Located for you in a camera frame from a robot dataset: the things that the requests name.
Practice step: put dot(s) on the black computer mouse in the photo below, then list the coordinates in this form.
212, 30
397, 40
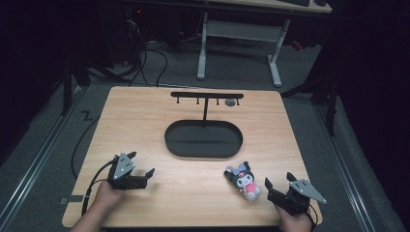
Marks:
320, 2

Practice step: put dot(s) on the person's left hand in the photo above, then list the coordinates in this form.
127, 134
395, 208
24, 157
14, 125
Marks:
106, 195

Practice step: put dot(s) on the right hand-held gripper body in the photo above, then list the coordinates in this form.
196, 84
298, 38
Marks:
295, 195

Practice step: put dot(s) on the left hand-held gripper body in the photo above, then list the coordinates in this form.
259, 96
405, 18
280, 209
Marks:
124, 167

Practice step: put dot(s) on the white-framed wooden desk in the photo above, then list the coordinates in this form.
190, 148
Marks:
241, 32

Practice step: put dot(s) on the black hook stand with tray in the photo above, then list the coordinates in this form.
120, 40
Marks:
203, 139

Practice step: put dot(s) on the metal floor rail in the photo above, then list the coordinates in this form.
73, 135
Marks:
35, 164
345, 174

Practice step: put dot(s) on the person's right hand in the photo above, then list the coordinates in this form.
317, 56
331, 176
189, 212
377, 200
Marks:
295, 220

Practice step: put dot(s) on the black keyboard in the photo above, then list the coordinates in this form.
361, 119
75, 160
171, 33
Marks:
295, 2

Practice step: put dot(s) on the black and pink plush toy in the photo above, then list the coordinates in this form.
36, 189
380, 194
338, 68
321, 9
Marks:
244, 183

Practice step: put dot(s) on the black metal stand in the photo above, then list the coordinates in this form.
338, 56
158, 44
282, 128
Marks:
330, 106
67, 90

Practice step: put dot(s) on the grey round table grommet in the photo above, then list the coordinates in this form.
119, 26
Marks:
230, 102

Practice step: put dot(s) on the grey tape strip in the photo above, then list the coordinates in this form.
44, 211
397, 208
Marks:
71, 199

